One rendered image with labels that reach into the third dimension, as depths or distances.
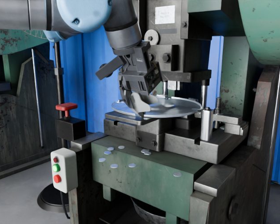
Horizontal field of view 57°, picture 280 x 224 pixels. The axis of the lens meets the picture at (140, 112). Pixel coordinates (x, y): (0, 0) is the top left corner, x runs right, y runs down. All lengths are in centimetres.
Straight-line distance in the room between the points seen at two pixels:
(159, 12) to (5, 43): 130
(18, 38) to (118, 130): 125
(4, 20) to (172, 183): 57
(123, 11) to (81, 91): 253
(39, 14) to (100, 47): 234
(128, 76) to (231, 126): 39
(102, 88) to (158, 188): 206
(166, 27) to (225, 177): 48
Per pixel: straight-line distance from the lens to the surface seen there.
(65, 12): 38
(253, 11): 56
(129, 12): 56
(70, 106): 97
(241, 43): 103
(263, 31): 59
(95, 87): 286
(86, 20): 38
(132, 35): 57
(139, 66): 59
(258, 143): 109
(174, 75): 86
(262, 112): 109
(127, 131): 91
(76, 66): 303
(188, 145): 79
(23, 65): 227
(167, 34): 86
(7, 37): 198
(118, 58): 61
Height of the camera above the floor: 97
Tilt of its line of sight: 14 degrees down
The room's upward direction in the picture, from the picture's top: straight up
